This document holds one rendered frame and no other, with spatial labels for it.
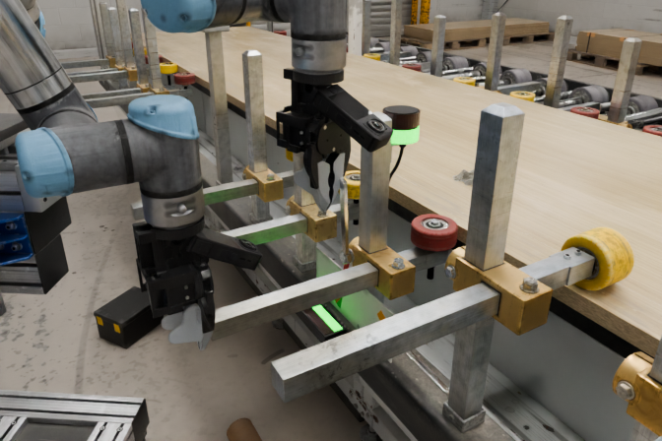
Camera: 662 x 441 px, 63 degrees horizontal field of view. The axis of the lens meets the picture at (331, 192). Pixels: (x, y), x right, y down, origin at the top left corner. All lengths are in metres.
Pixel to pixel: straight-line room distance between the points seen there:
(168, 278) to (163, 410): 1.26
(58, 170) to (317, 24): 0.35
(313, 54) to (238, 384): 1.44
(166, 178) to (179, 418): 1.33
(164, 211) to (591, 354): 0.66
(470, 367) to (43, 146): 0.60
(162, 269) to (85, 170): 0.17
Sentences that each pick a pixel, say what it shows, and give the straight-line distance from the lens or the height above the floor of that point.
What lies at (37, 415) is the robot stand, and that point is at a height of 0.23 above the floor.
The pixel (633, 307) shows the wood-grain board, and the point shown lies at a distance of 0.85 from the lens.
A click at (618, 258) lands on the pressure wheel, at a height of 0.96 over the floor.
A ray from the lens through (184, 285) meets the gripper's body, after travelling 0.74.
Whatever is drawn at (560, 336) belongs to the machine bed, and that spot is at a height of 0.77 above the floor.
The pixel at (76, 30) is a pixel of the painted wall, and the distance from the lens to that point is 8.69.
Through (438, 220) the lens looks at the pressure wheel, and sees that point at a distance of 0.98.
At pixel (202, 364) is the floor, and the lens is 2.08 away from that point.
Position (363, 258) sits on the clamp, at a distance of 0.94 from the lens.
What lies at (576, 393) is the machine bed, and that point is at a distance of 1.01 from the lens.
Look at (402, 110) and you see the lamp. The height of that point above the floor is 1.11.
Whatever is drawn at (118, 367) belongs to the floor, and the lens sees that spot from 2.15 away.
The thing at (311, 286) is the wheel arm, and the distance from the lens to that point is 0.86.
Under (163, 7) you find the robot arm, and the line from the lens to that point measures 0.67.
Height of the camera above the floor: 1.33
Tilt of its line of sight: 24 degrees down
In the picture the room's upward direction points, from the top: straight up
